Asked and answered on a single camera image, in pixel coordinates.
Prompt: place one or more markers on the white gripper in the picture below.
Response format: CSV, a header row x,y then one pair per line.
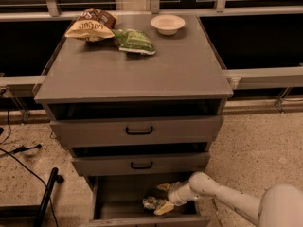
x,y
173,195

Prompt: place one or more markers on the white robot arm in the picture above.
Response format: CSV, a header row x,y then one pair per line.
x,y
280,206

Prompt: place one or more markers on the bottom grey drawer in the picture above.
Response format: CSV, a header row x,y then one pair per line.
x,y
118,202

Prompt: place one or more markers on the grey drawer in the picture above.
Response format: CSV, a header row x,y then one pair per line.
x,y
115,160
118,202
103,124

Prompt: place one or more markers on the top grey drawer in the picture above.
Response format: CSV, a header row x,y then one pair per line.
x,y
103,124

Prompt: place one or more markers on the middle grey drawer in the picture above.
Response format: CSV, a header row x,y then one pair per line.
x,y
115,160

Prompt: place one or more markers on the grey drawer cabinet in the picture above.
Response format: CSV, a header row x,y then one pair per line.
x,y
182,67

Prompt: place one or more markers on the black stand leg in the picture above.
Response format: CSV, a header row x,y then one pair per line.
x,y
34,211

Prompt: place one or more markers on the green chip bag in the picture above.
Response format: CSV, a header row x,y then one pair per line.
x,y
134,41

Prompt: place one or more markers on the white bowl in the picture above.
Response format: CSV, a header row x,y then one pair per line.
x,y
167,24

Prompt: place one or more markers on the brown yellow chip bag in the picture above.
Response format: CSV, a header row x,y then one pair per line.
x,y
92,25

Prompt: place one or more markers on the metal window railing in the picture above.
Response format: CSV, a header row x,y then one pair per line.
x,y
258,44

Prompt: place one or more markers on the black middle drawer handle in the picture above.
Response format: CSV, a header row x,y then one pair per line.
x,y
138,166

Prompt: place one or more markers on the black drawer handle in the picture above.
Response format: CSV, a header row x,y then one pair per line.
x,y
138,166
146,131

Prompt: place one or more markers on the black top drawer handle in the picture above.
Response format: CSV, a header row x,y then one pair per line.
x,y
146,131

